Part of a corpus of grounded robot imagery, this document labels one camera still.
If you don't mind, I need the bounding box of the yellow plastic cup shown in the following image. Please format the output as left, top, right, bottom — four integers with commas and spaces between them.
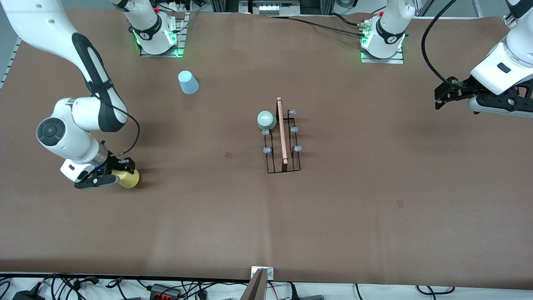
118, 169, 141, 189

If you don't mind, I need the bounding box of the green plastic cup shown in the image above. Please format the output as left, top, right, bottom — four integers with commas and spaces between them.
257, 110, 277, 130

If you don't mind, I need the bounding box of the blue plastic cup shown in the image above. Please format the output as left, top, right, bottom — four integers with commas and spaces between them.
178, 70, 199, 95

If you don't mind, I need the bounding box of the red black connector block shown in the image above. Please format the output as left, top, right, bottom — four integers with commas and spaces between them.
150, 284, 182, 299

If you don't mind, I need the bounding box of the black power adapter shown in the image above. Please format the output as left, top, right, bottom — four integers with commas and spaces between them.
12, 290, 45, 300

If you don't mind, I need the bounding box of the brown table cover sheet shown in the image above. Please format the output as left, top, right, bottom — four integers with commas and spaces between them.
0, 9, 533, 290

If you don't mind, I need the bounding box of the white power strip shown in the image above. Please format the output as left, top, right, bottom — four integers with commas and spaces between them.
164, 0, 196, 13

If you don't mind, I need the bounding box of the grey electrical box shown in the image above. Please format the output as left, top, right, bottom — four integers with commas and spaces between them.
239, 0, 301, 15

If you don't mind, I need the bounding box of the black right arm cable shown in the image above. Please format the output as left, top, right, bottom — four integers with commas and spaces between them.
94, 92, 141, 157

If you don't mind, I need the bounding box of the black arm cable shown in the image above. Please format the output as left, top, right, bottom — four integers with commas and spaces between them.
94, 92, 141, 157
421, 0, 458, 84

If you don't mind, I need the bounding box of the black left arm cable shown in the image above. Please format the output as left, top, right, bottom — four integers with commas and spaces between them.
421, 0, 458, 84

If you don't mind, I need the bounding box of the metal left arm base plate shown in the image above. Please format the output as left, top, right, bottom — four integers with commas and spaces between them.
360, 49, 405, 64

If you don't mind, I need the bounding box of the black cable with clip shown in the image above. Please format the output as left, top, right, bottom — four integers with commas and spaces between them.
42, 273, 100, 292

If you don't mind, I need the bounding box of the slotted aluminium rail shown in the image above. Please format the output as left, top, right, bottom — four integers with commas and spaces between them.
0, 37, 21, 89

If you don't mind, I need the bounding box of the short black table cable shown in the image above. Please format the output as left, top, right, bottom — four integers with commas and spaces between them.
331, 12, 364, 27

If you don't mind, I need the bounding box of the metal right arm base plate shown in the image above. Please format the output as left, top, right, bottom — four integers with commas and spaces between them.
139, 12, 187, 58

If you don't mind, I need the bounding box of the long black table cable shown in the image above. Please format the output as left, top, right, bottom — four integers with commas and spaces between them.
266, 15, 365, 38

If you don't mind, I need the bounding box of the brown wedge post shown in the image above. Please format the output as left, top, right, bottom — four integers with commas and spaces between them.
241, 269, 269, 300

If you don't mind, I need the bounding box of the looped black cable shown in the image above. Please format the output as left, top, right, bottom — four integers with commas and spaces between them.
416, 285, 455, 295

